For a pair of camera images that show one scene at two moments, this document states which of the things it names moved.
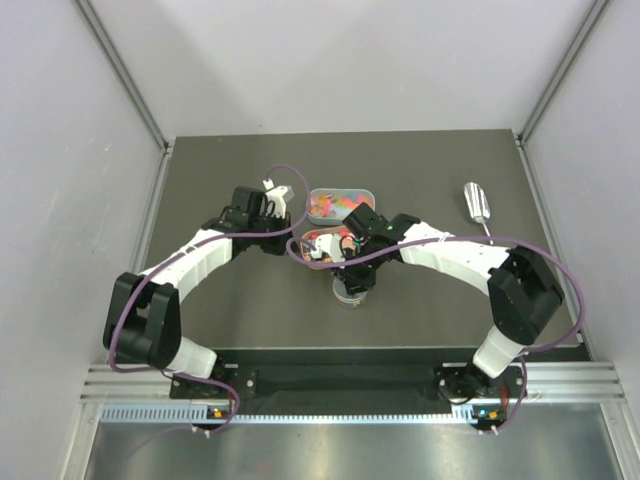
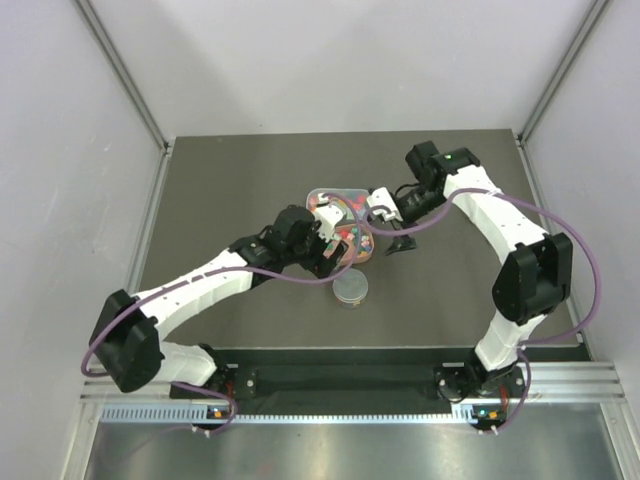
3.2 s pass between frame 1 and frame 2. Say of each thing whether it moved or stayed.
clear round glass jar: stayed
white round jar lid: stayed
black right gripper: moved
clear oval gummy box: stayed
